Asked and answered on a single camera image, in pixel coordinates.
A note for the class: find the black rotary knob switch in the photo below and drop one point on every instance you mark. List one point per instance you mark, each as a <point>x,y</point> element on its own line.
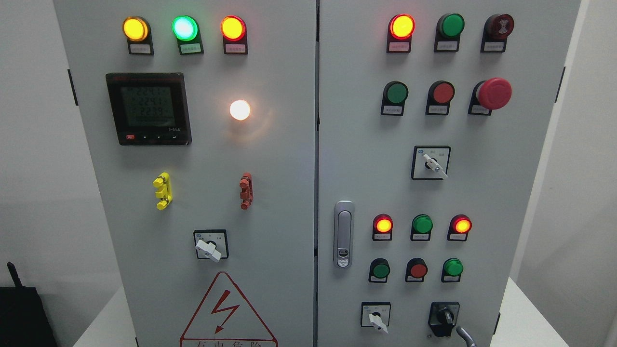
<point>443,318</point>

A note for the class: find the red terminal connector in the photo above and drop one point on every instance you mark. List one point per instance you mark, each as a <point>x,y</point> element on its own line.
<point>246,193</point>

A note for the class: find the red lit indicator lower left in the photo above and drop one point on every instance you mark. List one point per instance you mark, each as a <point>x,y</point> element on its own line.
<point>382,228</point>

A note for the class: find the white lit indicator light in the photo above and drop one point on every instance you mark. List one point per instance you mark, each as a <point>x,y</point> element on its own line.
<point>240,110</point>

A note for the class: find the green push button upper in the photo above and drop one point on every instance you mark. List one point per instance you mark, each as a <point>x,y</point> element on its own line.
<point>395,94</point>

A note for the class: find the green push button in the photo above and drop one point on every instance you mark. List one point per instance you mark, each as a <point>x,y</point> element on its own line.
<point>395,94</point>
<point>452,270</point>
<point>379,270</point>

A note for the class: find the green push button lower left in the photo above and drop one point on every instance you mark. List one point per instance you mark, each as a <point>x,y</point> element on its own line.
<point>379,270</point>

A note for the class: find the grey electrical cabinet left door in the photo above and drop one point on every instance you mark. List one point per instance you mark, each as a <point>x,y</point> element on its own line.
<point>271,244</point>

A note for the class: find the grey electrical cabinet door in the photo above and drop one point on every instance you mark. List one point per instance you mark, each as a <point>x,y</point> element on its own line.
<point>366,158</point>
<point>271,244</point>

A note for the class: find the green indicator lower middle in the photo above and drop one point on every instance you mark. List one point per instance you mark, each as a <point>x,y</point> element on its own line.
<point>421,228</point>

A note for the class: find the grey electrical cabinet right door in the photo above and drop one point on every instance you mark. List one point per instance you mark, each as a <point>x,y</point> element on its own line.
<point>366,158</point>

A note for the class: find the red push button lower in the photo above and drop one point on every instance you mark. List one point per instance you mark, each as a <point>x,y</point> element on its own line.
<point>416,270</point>

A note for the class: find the red push button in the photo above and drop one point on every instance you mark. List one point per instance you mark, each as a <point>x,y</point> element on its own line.
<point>416,270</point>
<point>440,95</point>

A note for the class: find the yellow terminal connector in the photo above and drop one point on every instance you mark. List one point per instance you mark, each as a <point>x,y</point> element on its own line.
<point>163,188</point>

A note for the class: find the red push button upper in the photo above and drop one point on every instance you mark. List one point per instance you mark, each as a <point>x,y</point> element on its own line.
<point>440,95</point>

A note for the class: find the red lit indicator lower right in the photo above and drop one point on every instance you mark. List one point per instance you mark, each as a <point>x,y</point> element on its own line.
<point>459,228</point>

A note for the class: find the red lit indicator light left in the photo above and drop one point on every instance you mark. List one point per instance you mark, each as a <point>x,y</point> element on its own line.
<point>234,34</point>

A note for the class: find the red high voltage warning sticker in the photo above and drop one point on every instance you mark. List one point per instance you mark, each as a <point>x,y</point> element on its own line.
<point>225,318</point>

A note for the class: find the black digital power meter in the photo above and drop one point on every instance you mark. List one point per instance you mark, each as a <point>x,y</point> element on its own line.
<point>149,109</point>

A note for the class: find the green push button lower right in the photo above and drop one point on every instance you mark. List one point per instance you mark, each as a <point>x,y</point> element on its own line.
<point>452,270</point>

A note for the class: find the red lit indicator top right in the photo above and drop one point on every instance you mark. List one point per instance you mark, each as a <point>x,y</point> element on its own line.
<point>400,30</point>

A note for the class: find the green lit indicator light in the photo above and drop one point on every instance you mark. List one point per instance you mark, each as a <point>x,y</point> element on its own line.
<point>188,37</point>

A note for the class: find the red emergency stop mushroom button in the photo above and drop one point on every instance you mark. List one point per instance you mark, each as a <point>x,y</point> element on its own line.
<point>489,95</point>

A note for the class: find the green indicator top right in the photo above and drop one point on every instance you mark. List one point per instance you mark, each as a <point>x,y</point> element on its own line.
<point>448,33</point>

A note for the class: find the yellow indicator light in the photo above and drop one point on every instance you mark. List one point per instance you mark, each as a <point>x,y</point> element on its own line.
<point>138,35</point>

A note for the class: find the red black buzzer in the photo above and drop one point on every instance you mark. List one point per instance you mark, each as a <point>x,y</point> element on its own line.
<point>497,29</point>

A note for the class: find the black box with antenna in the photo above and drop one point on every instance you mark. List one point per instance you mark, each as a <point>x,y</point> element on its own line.
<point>23,322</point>

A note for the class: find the silver door lock handle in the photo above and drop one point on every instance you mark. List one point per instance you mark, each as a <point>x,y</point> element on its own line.
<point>344,212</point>

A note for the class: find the white selector switch left door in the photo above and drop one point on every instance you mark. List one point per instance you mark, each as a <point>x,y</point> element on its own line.
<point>211,244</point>

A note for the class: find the white selector switch upper right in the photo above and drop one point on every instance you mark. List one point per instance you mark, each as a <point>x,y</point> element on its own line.
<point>430,162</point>

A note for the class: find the white selector switch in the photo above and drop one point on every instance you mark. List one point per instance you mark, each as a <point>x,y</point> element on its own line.
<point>376,314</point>
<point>430,162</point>

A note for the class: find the white selector switch bottom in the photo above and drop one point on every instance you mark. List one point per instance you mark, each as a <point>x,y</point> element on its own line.
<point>376,314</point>

